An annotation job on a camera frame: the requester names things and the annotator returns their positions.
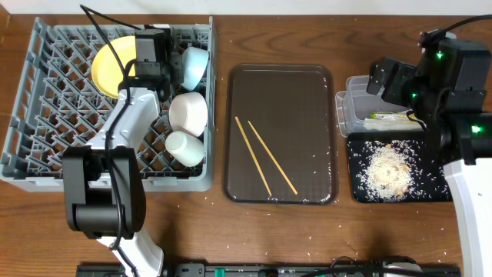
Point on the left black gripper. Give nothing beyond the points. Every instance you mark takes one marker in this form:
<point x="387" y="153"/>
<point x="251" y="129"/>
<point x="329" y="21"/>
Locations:
<point x="174" y="71"/>

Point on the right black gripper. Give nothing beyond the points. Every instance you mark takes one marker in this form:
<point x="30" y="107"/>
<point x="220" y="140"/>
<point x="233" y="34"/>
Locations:
<point x="401" y="74"/>

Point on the light blue bowl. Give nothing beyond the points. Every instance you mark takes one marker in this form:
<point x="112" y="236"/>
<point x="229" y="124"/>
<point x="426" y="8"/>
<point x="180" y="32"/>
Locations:
<point x="195" y="62"/>

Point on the green snack wrapper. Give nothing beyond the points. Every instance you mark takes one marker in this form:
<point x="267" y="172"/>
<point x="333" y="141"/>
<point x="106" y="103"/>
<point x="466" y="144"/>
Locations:
<point x="390" y="115"/>

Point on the white pink-rimmed bowl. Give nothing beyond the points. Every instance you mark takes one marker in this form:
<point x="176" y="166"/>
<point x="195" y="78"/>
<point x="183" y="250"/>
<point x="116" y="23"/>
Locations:
<point x="188" y="113"/>

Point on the yellow plate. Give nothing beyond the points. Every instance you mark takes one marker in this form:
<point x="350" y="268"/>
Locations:
<point x="105" y="71"/>

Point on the small white cup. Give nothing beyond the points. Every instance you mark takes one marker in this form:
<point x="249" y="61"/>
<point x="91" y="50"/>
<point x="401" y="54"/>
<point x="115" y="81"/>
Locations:
<point x="187" y="149"/>

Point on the wooden chopstick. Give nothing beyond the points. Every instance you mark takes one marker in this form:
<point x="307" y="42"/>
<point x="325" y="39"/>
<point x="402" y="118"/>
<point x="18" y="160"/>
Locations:
<point x="252" y="154"/>
<point x="273" y="159"/>

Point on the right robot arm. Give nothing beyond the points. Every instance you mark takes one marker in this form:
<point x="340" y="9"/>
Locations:
<point x="446" y="91"/>

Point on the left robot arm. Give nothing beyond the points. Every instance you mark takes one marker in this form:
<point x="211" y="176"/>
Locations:
<point x="104" y="193"/>

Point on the black waste tray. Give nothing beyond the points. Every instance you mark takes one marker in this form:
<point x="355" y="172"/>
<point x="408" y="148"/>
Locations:
<point x="399" y="169"/>

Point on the clear plastic bin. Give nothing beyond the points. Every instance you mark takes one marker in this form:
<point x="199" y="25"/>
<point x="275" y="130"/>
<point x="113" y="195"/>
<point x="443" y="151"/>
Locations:
<point x="354" y="105"/>

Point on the rice and food scraps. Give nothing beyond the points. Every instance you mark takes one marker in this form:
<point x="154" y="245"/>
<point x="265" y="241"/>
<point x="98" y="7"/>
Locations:
<point x="388" y="173"/>

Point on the grey plastic dish rack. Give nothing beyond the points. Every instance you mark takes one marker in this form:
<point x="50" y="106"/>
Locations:
<point x="58" y="105"/>

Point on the dark brown serving tray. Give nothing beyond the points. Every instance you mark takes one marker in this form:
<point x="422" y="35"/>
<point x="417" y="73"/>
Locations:
<point x="292" y="108"/>

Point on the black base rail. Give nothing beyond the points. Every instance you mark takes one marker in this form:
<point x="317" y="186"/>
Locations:
<point x="200" y="270"/>

